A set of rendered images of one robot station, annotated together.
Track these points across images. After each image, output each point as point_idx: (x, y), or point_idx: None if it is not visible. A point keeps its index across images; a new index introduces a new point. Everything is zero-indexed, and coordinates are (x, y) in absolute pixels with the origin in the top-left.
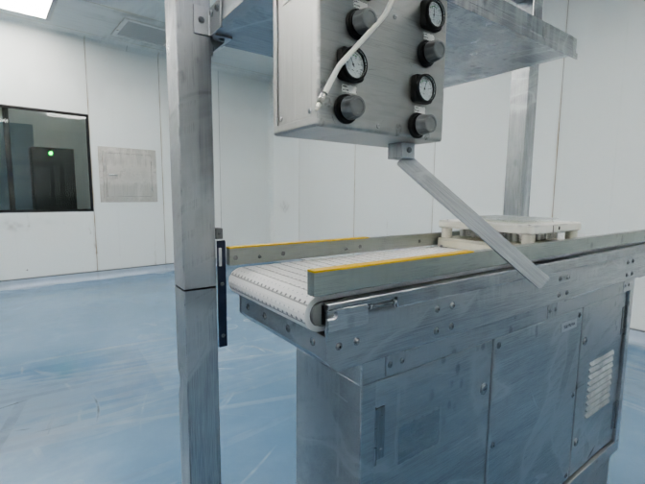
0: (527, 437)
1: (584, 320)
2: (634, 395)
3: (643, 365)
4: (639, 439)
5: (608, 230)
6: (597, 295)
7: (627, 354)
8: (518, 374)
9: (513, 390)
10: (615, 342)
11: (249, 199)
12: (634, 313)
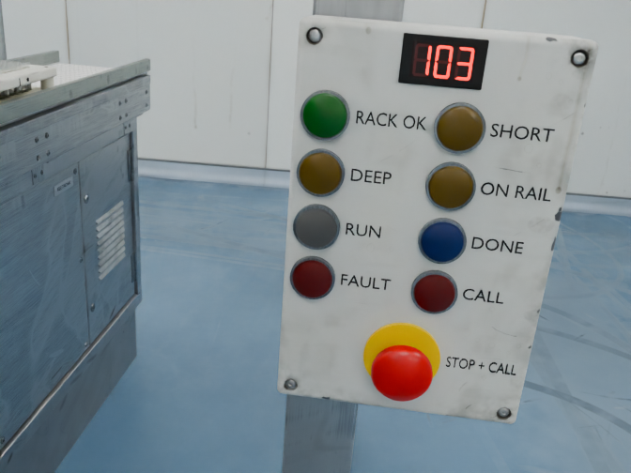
0: (32, 318)
1: (82, 175)
2: (172, 238)
3: (183, 203)
4: (172, 283)
5: (136, 38)
6: (93, 144)
7: (168, 193)
8: (8, 254)
9: (4, 274)
10: (124, 190)
11: None
12: (174, 142)
